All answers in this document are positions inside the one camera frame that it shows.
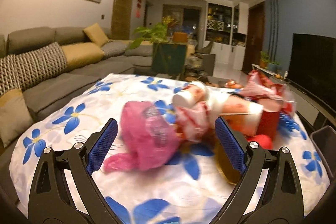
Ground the red paper cup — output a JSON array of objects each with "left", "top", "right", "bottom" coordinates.
[{"left": 256, "top": 98, "right": 281, "bottom": 140}]

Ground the pink plastic bag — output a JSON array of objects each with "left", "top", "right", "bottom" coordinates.
[{"left": 103, "top": 101, "right": 180, "bottom": 173}]

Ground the red white plastic bag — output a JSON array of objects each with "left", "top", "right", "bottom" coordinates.
[{"left": 239, "top": 70, "right": 297, "bottom": 113}]

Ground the orange white paper cup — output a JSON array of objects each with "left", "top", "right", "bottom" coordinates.
[{"left": 208, "top": 93, "right": 264, "bottom": 136}]

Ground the red white wrapper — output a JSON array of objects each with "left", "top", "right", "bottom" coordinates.
[{"left": 175, "top": 101, "right": 210, "bottom": 143}]

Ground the dark plastic trash bin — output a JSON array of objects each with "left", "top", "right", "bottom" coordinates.
[{"left": 310, "top": 126, "right": 336, "bottom": 181}]

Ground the grey sectional sofa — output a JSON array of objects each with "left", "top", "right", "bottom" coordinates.
[{"left": 0, "top": 26, "right": 158, "bottom": 154}]

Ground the floral blue white tablecloth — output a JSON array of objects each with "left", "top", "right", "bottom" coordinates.
[{"left": 9, "top": 74, "right": 330, "bottom": 223}]

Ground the houndstooth cushion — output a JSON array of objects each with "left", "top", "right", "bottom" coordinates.
[{"left": 1, "top": 43, "right": 67, "bottom": 95}]

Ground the large black television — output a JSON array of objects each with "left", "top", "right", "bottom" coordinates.
[{"left": 287, "top": 34, "right": 335, "bottom": 110}]

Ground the potted plant on table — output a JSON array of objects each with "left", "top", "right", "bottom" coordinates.
[{"left": 260, "top": 51, "right": 269, "bottom": 68}]

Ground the yellow cushion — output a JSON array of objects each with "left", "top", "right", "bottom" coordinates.
[{"left": 83, "top": 23, "right": 109, "bottom": 47}]

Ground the green square planter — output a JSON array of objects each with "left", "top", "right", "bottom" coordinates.
[{"left": 151, "top": 43, "right": 187, "bottom": 76}]

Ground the wooden door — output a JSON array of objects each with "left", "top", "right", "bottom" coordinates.
[{"left": 111, "top": 0, "right": 133, "bottom": 40}]

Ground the green leafy houseplant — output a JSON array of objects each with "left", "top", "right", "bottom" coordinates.
[{"left": 128, "top": 22, "right": 168, "bottom": 50}]

